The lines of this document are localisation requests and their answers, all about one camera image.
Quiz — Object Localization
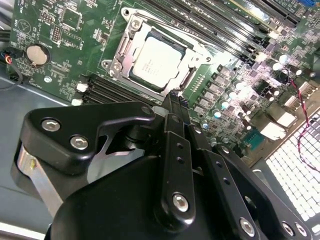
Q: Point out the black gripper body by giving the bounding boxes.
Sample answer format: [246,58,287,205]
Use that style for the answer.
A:
[44,153,251,240]

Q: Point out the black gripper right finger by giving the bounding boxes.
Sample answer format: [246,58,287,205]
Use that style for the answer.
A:
[177,94,315,240]

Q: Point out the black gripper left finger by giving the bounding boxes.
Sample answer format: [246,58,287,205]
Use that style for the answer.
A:
[11,91,198,228]

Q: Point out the metal socket cover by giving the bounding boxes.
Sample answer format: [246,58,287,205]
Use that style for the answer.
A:
[109,14,215,97]

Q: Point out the silver CPU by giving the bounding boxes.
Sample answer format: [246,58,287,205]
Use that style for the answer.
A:
[128,27,195,92]

